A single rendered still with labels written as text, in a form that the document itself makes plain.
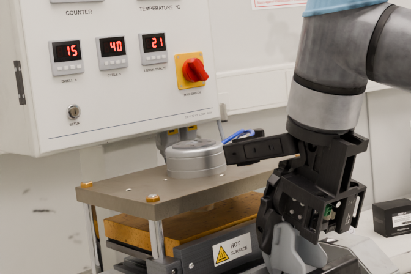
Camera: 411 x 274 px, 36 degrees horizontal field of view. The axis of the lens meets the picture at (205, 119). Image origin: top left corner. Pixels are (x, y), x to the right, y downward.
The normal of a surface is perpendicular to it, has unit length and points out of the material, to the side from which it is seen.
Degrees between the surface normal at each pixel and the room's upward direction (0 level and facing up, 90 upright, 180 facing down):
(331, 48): 103
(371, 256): 41
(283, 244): 93
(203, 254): 90
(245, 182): 90
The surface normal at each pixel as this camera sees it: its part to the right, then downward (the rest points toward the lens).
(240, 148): -0.73, 0.14
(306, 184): 0.12, -0.92
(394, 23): -0.33, -0.48
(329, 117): -0.07, 0.37
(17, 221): 0.48, 0.05
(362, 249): 0.33, -0.73
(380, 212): -0.95, 0.11
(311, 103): -0.57, 0.25
